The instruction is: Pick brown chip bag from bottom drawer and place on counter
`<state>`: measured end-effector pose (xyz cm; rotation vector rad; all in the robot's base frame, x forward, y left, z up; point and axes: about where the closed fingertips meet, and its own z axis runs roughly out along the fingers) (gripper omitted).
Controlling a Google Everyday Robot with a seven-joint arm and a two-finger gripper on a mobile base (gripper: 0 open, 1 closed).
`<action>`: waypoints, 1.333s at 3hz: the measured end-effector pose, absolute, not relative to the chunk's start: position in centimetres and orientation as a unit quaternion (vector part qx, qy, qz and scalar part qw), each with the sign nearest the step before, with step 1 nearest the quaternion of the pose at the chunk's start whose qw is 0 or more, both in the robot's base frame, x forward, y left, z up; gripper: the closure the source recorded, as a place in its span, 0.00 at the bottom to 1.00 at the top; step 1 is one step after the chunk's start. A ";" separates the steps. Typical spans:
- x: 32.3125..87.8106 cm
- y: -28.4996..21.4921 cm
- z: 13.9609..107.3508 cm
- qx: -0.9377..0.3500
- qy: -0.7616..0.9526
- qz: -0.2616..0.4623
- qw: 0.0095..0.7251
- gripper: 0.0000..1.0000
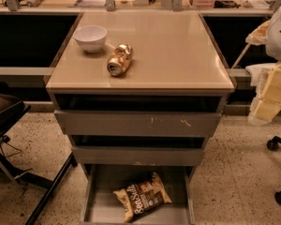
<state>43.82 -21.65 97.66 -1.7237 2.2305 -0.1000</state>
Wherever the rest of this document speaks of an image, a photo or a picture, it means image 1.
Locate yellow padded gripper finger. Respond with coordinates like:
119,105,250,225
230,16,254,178
248,62,281,126
245,21,270,46

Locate brown chip bag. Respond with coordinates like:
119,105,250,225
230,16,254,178
113,172,171,223

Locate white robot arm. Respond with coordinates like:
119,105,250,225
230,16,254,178
245,6,281,126

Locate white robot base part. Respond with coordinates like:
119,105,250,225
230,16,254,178
245,63,275,87

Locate grey drawer cabinet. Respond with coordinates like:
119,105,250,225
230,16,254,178
43,10,237,225

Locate bottom grey drawer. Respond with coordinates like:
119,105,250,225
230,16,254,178
80,165,195,225

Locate grey drawer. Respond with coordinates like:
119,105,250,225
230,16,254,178
80,165,195,225
72,146,203,166
54,110,221,137

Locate middle grey drawer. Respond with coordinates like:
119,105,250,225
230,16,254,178
72,146,203,166

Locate top grey drawer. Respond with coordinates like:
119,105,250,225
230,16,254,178
54,110,221,137

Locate crushed gold soda can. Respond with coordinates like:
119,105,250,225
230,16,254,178
107,44,134,77

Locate white bowl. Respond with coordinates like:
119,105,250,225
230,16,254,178
73,25,108,53

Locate black chair on left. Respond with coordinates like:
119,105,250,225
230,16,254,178
0,82,77,225

